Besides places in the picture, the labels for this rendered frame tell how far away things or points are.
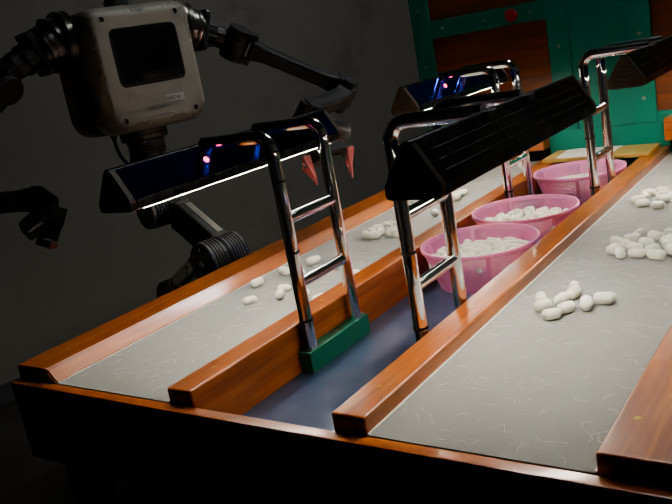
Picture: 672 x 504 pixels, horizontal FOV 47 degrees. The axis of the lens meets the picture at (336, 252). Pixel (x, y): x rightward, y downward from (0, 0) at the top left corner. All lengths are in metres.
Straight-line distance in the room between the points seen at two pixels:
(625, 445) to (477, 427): 0.20
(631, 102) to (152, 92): 1.48
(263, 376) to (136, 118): 1.05
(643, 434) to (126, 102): 1.65
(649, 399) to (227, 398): 0.66
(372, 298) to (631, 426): 0.80
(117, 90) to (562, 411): 1.53
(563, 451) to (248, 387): 0.59
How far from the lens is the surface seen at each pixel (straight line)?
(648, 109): 2.64
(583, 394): 1.08
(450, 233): 1.36
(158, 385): 1.37
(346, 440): 1.04
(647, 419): 0.97
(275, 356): 1.38
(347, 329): 1.50
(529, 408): 1.06
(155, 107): 2.24
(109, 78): 2.19
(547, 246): 1.66
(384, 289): 1.67
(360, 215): 2.26
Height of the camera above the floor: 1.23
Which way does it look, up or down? 14 degrees down
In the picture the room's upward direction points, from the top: 11 degrees counter-clockwise
